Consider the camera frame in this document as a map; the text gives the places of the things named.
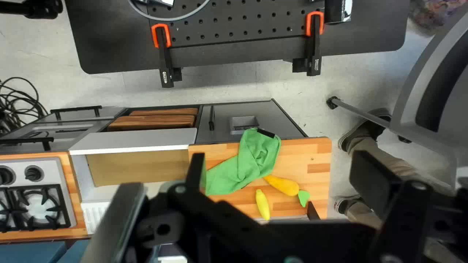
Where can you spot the grey toy kitchen cabinet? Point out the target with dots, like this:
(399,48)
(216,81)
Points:
(287,124)

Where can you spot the black equipment foot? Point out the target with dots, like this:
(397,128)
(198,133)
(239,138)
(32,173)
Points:
(34,7)

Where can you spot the wooden cutting board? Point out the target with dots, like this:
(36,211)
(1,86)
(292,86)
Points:
(308,160)

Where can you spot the white toy sink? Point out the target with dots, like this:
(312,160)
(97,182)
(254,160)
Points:
(132,141)

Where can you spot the wooden stove surround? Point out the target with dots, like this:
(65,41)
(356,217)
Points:
(68,184)

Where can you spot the teal storage bin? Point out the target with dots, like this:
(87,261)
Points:
(30,251)
(75,252)

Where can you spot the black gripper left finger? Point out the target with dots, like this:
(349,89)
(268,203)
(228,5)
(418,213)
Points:
(197,169)

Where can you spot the black metal rod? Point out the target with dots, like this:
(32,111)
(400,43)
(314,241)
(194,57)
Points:
(356,109)

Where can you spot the grey toy stove top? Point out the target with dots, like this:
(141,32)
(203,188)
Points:
(30,198)

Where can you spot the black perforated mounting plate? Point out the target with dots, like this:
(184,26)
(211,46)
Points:
(235,19)

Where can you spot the plain yellow toy vegetable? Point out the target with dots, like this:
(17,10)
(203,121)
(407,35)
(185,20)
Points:
(263,204)

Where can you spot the green microfibre towel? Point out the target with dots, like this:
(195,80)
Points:
(244,160)

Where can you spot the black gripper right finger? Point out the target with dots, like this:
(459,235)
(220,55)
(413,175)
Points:
(375,179)

